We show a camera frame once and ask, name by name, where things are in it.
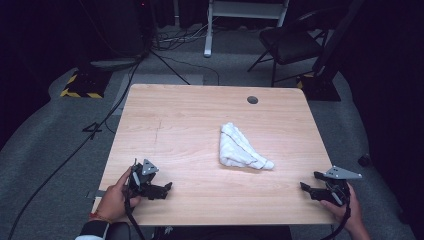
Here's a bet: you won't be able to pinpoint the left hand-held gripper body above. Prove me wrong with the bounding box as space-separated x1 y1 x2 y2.
124 158 162 201

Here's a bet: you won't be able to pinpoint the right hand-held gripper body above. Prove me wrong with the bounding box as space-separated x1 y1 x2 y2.
313 165 364 208

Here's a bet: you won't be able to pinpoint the white towel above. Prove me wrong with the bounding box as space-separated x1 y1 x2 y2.
218 121 276 171

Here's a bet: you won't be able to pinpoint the person's right hand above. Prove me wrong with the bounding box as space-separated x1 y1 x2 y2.
319 185 367 235

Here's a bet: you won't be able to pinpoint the person's left hand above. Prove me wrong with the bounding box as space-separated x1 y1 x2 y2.
95 165 143 224

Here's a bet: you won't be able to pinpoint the small black caster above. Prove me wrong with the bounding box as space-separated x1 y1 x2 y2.
357 153 372 168

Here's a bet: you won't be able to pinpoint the grey tape strip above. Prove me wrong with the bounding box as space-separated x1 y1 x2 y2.
86 189 107 200

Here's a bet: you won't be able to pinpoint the person's dark trousers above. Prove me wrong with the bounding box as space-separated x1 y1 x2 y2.
152 225 294 240

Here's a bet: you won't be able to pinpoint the straight black stand leg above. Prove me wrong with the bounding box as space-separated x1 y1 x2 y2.
149 49 192 86

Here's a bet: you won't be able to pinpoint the black folding chair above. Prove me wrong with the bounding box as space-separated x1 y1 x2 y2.
246 7 338 88

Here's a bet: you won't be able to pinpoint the dark tall cabinet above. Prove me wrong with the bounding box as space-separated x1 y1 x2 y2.
108 0 157 60

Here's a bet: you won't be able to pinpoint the left hand-held gripper black cable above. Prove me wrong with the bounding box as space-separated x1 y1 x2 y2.
123 195 148 240

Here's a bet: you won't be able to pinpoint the hand-held gripper black cable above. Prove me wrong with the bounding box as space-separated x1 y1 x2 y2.
123 195 148 240
320 202 353 240

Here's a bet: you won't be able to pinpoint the right hand-held gripper black cable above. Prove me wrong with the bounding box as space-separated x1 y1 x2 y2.
320 202 353 240

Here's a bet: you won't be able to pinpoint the red bracelet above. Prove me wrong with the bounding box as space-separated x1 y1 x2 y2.
88 211 114 224

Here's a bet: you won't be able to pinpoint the long black floor cable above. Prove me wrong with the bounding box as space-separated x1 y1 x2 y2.
7 59 145 240

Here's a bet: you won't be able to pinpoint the black yellow striped base plate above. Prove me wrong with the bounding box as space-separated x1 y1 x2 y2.
59 67 113 100
296 71 342 102

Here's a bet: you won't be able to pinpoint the thin black floor cable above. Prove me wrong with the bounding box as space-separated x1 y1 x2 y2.
159 53 221 87

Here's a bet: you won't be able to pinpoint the black slanted stand post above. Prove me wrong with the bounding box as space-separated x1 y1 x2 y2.
312 0 367 78

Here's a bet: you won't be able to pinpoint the bundle of floor cables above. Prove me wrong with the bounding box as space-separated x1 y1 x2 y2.
151 18 218 52

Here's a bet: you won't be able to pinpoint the white metal stand frame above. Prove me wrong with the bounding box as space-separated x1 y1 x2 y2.
203 0 291 59

